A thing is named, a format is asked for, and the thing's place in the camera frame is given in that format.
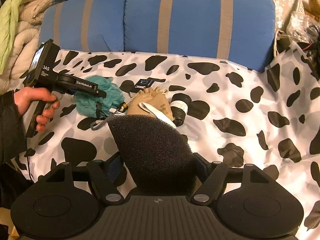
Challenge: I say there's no blue striped cushion right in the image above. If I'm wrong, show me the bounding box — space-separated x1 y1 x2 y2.
124 0 275 72

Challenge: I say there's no white usb adapter cable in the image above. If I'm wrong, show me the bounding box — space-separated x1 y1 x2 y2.
90 102 130 131

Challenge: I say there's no black tissue pack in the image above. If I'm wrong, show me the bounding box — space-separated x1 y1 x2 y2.
134 79 154 90

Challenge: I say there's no clutter pile of bags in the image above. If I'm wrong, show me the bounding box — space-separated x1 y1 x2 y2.
273 0 319 74

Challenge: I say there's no white elastic band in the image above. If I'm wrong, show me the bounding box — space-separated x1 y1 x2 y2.
138 102 177 128

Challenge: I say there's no blue striped cushion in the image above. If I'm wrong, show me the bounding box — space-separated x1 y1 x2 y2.
39 0 125 52
124 0 275 72

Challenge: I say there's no black cloth white band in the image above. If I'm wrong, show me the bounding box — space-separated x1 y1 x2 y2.
170 100 188 127

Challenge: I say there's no person left forearm sleeve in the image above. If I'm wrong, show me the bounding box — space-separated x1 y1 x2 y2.
0 90 27 164

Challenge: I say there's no green blanket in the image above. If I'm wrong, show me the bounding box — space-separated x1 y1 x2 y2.
1 0 25 74

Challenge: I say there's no teal mesh bath loofah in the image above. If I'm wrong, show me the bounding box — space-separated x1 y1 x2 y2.
74 75 125 118

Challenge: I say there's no beige quilted blanket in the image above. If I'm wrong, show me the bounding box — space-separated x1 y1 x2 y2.
1 0 53 94

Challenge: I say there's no black foam sponge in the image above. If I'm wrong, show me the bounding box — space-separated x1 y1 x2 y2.
108 115 196 196

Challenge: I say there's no cow print bed sheet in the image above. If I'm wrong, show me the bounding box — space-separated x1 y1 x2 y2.
10 39 320 238

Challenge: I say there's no blue striped cushion left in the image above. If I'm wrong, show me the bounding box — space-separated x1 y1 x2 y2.
39 0 125 52

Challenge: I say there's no tan drawstring pouch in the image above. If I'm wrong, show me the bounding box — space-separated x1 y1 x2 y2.
126 87 174 121

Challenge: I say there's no person left hand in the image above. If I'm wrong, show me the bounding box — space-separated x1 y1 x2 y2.
14 87 60 132

